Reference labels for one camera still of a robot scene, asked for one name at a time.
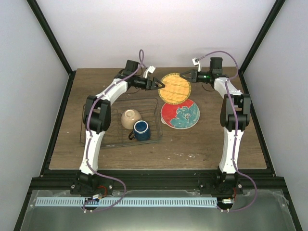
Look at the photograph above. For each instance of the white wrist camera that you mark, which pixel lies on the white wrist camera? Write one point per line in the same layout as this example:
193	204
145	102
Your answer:
148	71
196	63

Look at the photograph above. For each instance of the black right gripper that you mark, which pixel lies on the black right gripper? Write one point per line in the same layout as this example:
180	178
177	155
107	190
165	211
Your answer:
190	71

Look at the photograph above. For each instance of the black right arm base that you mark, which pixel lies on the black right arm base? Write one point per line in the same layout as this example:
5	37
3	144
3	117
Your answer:
216	183

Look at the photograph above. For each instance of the light blue slotted cable duct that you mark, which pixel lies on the light blue slotted cable duct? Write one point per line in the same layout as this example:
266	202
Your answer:
130	202

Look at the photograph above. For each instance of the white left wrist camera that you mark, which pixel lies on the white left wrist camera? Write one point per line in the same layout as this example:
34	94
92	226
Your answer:
148	71

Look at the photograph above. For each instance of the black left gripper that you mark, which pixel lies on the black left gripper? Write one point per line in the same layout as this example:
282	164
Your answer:
156	86

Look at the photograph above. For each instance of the red and teal plate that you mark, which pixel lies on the red and teal plate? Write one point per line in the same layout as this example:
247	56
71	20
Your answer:
180	116

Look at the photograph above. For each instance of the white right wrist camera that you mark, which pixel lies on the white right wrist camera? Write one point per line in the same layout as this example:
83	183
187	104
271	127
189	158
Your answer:
196	63

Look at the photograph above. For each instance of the yellow woven pattern plate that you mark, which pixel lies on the yellow woven pattern plate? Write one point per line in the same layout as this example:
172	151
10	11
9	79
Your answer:
176	90

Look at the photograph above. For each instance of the beige ceramic bowl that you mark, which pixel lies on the beige ceramic bowl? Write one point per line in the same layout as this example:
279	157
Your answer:
129	118

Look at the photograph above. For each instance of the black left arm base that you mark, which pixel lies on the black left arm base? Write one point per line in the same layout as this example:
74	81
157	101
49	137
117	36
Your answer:
88	185

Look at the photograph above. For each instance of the black aluminium frame rail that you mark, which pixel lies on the black aluminium frame rail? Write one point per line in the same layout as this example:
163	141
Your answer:
160	179

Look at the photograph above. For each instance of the black wire dish rack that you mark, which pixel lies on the black wire dish rack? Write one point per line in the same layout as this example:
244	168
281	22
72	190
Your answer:
117	135

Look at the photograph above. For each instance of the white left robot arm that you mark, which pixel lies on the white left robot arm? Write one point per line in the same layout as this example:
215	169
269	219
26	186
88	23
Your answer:
97	114

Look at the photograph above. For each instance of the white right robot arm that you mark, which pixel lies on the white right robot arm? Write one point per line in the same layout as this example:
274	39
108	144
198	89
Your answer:
235	110

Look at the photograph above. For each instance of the dark blue ceramic mug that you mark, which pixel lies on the dark blue ceramic mug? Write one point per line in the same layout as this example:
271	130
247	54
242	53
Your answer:
141	131

